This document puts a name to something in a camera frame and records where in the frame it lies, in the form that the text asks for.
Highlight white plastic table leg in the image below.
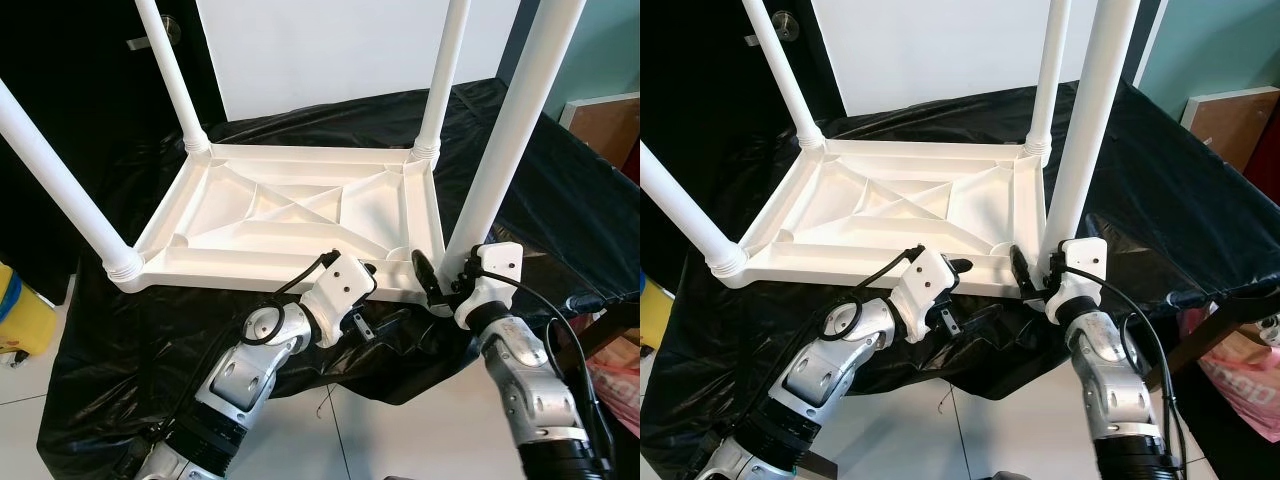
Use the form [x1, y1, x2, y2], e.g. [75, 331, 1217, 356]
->
[443, 0, 588, 271]
[640, 140, 749, 291]
[133, 0, 214, 154]
[1022, 0, 1073, 159]
[1043, 0, 1141, 259]
[410, 0, 471, 161]
[742, 0, 829, 151]
[0, 78, 146, 293]

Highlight brown wooden cabinet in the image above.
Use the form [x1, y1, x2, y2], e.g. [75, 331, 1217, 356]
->
[558, 93, 641, 171]
[1180, 87, 1280, 173]

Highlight yellow bag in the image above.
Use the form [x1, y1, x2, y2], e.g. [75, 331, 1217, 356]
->
[0, 262, 61, 366]
[640, 278, 676, 351]

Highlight black door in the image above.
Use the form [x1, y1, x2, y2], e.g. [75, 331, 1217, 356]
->
[640, 0, 846, 296]
[0, 0, 226, 306]

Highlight white plastic table top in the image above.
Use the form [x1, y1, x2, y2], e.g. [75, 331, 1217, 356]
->
[108, 143, 448, 304]
[710, 138, 1051, 299]

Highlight white board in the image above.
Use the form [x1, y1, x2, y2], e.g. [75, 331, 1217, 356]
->
[810, 0, 1131, 116]

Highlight dark red cloth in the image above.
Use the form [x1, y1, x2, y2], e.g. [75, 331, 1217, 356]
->
[1245, 120, 1280, 206]

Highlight black plastic sheet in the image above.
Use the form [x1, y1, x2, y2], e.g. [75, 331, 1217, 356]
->
[35, 78, 641, 479]
[640, 78, 1280, 479]

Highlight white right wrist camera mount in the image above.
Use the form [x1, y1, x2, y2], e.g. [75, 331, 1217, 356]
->
[453, 242, 524, 329]
[1045, 237, 1109, 323]

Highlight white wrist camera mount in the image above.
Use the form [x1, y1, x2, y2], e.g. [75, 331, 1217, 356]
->
[1045, 237, 1109, 323]
[888, 247, 953, 344]
[453, 242, 524, 329]
[298, 252, 377, 349]

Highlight silver door handle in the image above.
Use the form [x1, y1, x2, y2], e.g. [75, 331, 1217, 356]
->
[127, 15, 183, 51]
[745, 10, 803, 46]

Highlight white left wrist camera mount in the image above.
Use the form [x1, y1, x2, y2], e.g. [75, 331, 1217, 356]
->
[298, 252, 377, 349]
[888, 247, 953, 344]

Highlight pink plastic bag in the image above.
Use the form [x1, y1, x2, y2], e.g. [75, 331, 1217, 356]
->
[580, 335, 641, 441]
[1180, 305, 1280, 446]

